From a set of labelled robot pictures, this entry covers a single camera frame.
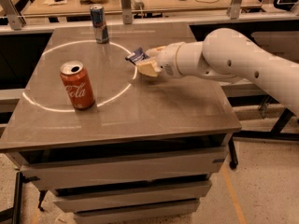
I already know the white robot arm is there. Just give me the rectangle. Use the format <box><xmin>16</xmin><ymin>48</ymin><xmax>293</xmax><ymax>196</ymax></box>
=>
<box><xmin>136</xmin><ymin>28</ymin><xmax>299</xmax><ymax>116</ymax></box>

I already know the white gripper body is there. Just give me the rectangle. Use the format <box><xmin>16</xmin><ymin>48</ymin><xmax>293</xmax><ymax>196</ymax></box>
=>
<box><xmin>156</xmin><ymin>42</ymin><xmax>183</xmax><ymax>78</ymax></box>

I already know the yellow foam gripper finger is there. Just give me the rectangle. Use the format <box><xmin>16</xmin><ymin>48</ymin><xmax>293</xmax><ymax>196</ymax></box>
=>
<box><xmin>136</xmin><ymin>59</ymin><xmax>161</xmax><ymax>77</ymax></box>
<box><xmin>146</xmin><ymin>46</ymin><xmax>164</xmax><ymax>57</ymax></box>

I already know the red coca-cola can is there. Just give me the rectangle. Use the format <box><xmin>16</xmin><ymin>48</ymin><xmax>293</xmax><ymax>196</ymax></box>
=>
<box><xmin>60</xmin><ymin>61</ymin><xmax>95</xmax><ymax>110</ymax></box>

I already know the grey drawer cabinet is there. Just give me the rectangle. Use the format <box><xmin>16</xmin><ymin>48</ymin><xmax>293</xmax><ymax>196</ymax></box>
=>
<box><xmin>0</xmin><ymin>23</ymin><xmax>240</xmax><ymax>224</ymax></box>

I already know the blue rxbar blueberry wrapper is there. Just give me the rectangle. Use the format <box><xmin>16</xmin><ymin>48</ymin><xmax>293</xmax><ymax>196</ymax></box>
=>
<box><xmin>125</xmin><ymin>48</ymin><xmax>149</xmax><ymax>65</ymax></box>

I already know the blue silver redbull can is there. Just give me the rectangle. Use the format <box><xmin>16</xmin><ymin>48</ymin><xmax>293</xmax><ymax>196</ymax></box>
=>
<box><xmin>90</xmin><ymin>4</ymin><xmax>109</xmax><ymax>44</ymax></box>

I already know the right metal bracket post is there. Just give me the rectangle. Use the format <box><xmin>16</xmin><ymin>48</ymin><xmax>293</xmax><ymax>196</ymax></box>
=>
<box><xmin>226</xmin><ymin>0</ymin><xmax>242</xmax><ymax>20</ymax></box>

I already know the middle metal bracket post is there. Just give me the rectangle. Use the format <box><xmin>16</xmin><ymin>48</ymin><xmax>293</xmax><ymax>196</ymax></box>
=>
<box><xmin>121</xmin><ymin>0</ymin><xmax>133</xmax><ymax>24</ymax></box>

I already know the black metal stand frame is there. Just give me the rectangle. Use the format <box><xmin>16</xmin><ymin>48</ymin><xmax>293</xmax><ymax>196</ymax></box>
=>
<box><xmin>229</xmin><ymin>95</ymin><xmax>299</xmax><ymax>141</ymax></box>

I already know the left metal bracket post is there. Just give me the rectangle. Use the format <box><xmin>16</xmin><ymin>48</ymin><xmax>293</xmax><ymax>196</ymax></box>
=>
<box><xmin>0</xmin><ymin>0</ymin><xmax>26</xmax><ymax>30</ymax></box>

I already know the metal bracket post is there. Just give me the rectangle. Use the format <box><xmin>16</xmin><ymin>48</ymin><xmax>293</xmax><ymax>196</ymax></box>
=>
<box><xmin>226</xmin><ymin>0</ymin><xmax>242</xmax><ymax>20</ymax></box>
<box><xmin>121</xmin><ymin>0</ymin><xmax>133</xmax><ymax>24</ymax></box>
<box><xmin>0</xmin><ymin>0</ymin><xmax>26</xmax><ymax>30</ymax></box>

